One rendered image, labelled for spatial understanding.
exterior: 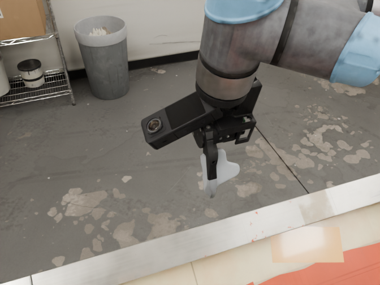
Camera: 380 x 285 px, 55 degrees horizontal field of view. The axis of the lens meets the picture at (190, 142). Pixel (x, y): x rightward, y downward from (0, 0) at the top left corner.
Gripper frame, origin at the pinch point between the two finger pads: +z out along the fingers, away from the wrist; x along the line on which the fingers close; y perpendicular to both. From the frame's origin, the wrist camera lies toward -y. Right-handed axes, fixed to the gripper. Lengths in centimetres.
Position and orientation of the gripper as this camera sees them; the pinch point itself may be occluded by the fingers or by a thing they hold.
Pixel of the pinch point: (192, 161)
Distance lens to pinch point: 63.8
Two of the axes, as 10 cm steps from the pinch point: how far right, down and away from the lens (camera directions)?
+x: -3.2, -8.1, 5.0
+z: -1.0, 5.5, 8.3
